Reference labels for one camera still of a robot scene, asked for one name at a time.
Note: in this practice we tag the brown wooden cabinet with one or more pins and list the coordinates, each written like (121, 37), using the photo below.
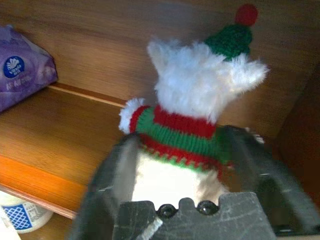
(87, 62)

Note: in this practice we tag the white-lidded jar blue label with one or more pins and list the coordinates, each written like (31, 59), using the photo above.
(25, 215)

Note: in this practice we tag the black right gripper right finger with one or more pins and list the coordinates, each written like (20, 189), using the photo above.
(275, 185)

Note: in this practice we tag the purple tissue pack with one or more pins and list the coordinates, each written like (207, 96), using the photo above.
(22, 75)

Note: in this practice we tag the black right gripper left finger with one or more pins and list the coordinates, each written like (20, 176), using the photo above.
(107, 187)

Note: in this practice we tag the white plush dog striped sweater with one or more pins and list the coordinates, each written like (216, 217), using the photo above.
(190, 80)

